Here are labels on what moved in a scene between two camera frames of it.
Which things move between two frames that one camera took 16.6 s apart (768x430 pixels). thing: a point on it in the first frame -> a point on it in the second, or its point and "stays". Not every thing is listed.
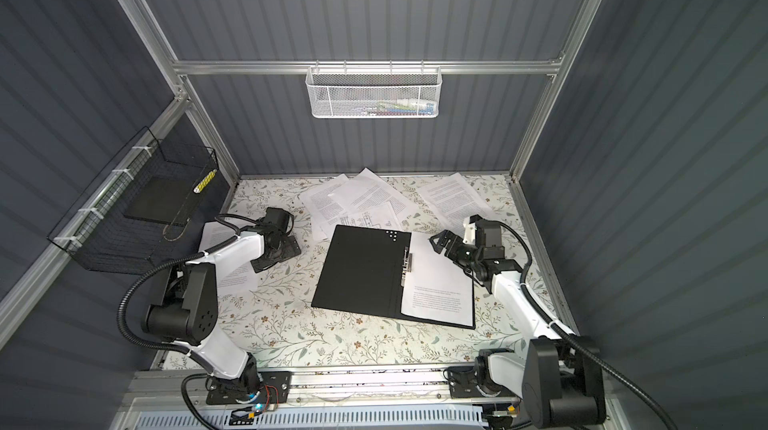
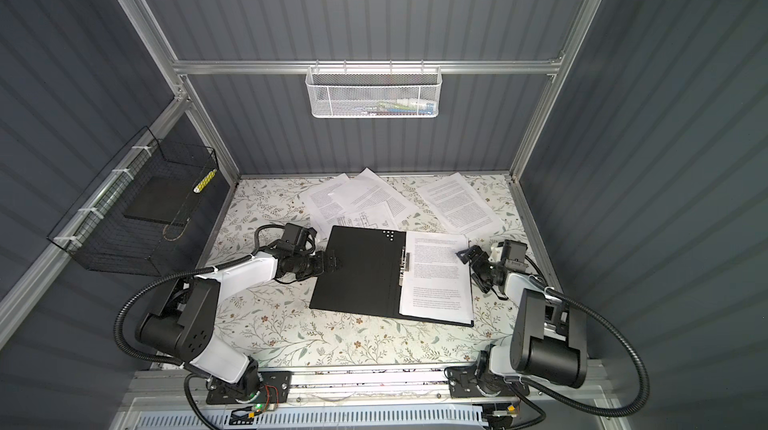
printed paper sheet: (367, 190) stays
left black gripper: (289, 248) -> (321, 266)
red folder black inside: (366, 271) stays
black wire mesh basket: (146, 206) stays
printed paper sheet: (451, 200) stays
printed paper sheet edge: (232, 278) -> (438, 284)
